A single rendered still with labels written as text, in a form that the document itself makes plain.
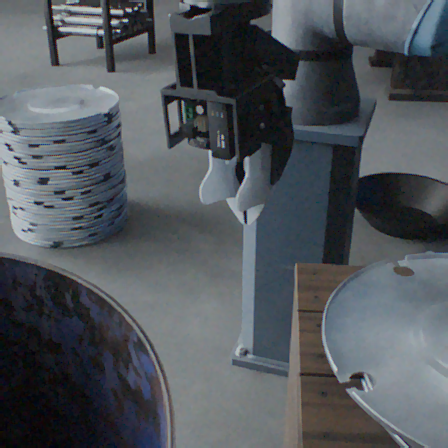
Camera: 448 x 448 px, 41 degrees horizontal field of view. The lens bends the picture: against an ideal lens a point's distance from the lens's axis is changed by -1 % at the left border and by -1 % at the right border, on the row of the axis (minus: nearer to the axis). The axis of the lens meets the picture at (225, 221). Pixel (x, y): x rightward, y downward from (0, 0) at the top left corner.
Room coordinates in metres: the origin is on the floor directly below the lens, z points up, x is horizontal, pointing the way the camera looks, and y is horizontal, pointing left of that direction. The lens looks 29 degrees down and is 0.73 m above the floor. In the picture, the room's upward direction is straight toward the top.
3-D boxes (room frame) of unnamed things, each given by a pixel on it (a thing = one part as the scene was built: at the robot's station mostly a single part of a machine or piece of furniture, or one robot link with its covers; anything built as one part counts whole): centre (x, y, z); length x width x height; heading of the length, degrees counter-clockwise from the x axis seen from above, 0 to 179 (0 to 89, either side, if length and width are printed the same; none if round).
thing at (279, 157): (0.50, -0.04, 0.54); 0.05 x 0.02 x 0.09; 59
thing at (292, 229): (0.87, -0.12, 0.23); 0.19 x 0.19 x 0.45; 72
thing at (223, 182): (0.50, 0.00, 0.50); 0.06 x 0.03 x 0.09; 149
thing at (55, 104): (1.35, 0.39, 0.31); 0.29 x 0.29 x 0.01
